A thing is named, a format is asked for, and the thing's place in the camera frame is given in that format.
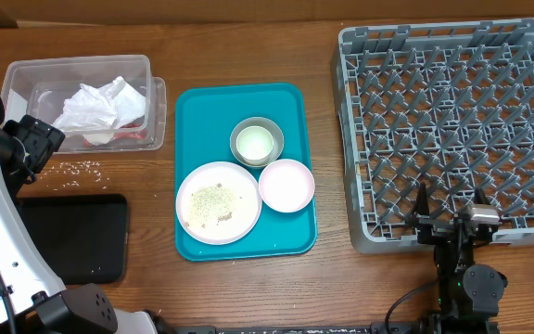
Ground white napkin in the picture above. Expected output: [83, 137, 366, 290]
[53, 76, 146, 146]

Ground red snack wrapper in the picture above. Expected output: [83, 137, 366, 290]
[83, 124, 148, 148]

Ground white cup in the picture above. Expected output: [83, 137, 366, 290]
[235, 125, 274, 166]

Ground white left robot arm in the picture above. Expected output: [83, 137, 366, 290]
[0, 98, 175, 333]

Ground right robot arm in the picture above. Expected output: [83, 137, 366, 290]
[406, 184, 508, 333]

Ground grey dishwasher rack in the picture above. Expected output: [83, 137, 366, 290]
[331, 18, 534, 254]

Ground scattered rice grains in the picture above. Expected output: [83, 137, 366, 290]
[37, 160, 110, 192]

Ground clear plastic bin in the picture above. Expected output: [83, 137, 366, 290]
[1, 55, 167, 154]

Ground black tray bin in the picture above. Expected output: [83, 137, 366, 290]
[18, 194, 130, 285]

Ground pink small bowl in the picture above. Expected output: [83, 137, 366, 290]
[259, 159, 315, 213]

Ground cardboard backdrop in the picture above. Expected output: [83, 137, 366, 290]
[0, 0, 534, 27]

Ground grey bowl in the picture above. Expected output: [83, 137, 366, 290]
[230, 117, 285, 168]

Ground teal plastic tray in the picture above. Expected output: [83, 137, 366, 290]
[174, 83, 318, 262]

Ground white plate with crumbs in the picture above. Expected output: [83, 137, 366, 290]
[175, 161, 262, 245]

